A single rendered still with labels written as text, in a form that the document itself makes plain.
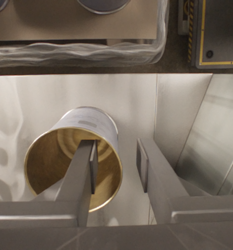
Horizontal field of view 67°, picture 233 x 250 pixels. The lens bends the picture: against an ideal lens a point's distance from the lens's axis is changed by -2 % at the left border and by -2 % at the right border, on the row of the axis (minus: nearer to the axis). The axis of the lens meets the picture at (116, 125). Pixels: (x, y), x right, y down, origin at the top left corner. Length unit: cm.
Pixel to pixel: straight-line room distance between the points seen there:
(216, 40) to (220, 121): 94
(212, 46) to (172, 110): 90
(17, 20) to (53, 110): 10
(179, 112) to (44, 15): 17
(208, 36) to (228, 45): 12
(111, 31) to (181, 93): 10
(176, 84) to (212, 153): 8
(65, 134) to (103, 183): 7
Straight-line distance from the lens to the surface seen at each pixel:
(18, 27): 22
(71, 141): 20
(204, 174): 18
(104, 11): 20
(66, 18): 21
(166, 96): 20
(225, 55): 112
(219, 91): 20
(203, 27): 108
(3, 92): 22
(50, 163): 18
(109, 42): 28
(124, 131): 20
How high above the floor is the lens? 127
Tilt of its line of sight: 74 degrees down
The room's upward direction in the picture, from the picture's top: 173 degrees clockwise
